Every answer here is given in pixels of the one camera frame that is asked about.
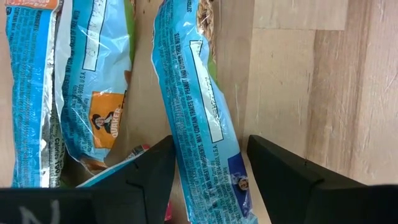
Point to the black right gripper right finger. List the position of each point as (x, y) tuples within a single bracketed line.
[(280, 180)]

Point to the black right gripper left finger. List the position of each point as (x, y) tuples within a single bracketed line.
[(155, 174)]

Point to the blue orange-ended granola bar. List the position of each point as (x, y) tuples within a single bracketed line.
[(28, 93)]

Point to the blue red-ended granola bar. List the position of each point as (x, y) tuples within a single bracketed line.
[(138, 151)]

